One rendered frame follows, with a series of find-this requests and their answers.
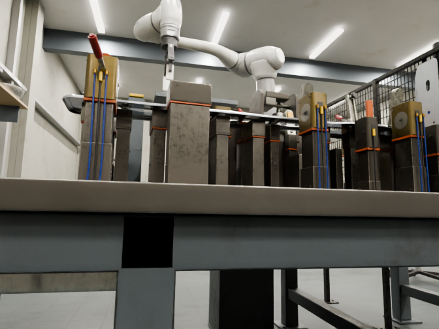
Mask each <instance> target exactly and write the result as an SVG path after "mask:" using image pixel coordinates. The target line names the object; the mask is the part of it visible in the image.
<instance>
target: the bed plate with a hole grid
mask: <svg viewBox="0 0 439 329"><path fill-rule="evenodd" d="M0 211H22V212H98V213H174V214H212V215H288V216H327V217H403V218H439V193H428V192H409V191H373V190H353V189H317V188H298V187H262V186H243V185H207V184H188V183H152V182H132V181H96V180H60V179H41V178H4V177H0Z"/></svg>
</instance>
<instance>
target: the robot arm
mask: <svg viewBox="0 0 439 329"><path fill-rule="evenodd" d="M181 24H182V6H181V2H180V0H161V2H160V6H159V7H158V8H157V9H156V10H155V11H154V12H152V13H149V14H147V15H145V16H143V17H142V18H141V19H139V20H138V21H137V22H136V24H135V26H134V34H135V36H136V38H137V39H138V40H140V41H142V42H154V43H156V44H159V43H161V49H162V50H164V51H165V55H164V57H165V60H164V63H165V65H164V73H163V91H167V89H168V86H169V83H170V80H173V72H174V65H173V64H174V52H175V51H177V49H178V48H183V49H187V50H193V51H196V52H202V53H206V54H210V55H213V56H215V57H216V58H218V59H219V60H220V61H221V62H222V63H223V65H224V66H225V67H226V68H227V69H228V70H229V71H230V72H232V73H233V74H235V75H237V76H239V77H241V78H249V77H251V76H252V75H253V78H254V80H255V81H256V86H257V90H258V89H262V90H263V93H264V92H265V91H273V92H275V85H274V80H275V79H276V77H277V73H278V69H280V68H281V67H282V66H283V64H284V53H283V52H282V50H281V49H280V48H277V47H273V46H265V47H262V48H257V49H254V50H252V51H250V52H246V53H241V54H238V53H236V52H234V51H232V50H229V49H227V48H225V47H223V46H220V45H219V44H215V43H213V42H207V41H203V40H196V39H189V38H184V37H180V27H181ZM273 113H276V108H272V109H270V110H269V111H268V112H264V115H272V114H273Z"/></svg>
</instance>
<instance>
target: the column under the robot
mask: <svg viewBox="0 0 439 329"><path fill-rule="evenodd" d="M208 322H209V323H208V327H209V329H274V270H216V271H210V286H209V316H208Z"/></svg>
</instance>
